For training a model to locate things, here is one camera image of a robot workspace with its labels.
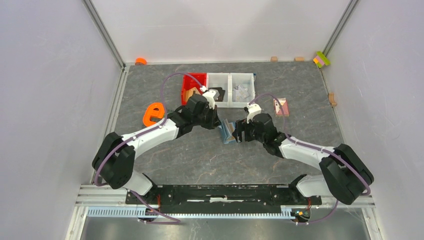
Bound white plastic bin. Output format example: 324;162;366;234
228;72;256;108
206;72;230;108

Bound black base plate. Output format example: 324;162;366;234
143;184;322;214

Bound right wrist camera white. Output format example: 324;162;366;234
244;103;262;124

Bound aluminium frame post right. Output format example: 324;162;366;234
322;0;360;57

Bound orange plastic loop toy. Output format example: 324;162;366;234
142;102;165;127

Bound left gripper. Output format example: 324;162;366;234
192;103;222;130

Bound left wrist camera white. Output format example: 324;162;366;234
200;86;218;109

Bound blue card holder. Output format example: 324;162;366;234
218;119;237;144

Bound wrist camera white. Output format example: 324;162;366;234
200;86;218;109
244;103;262;124

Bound aluminium frame post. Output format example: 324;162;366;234
322;0;360;57
82;0;126;70

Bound white middle plastic bin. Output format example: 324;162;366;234
206;72;230;108

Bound orange tape roll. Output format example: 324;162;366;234
134;57;147;66

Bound playing card box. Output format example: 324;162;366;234
273;98;290;117

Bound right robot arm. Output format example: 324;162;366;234
232;113;374;205

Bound gold cards in red bin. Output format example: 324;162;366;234
184;87;200;102

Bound red plastic bin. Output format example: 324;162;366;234
180;72;207;106

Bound white right plastic bin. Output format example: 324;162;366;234
228;72;256;108

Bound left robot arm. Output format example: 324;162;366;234
92;90;221;204

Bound silver VIP cards in bin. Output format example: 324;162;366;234
232;84;250;102

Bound colourful brick stack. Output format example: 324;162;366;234
312;51;331;69

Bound black card in bin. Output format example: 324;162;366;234
210;87;226;102

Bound blue toothed rail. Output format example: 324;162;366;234
87;206;295;220

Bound aluminium frame post left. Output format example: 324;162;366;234
82;0;126;70

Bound wooden arch block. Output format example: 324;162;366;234
328;92;338;108

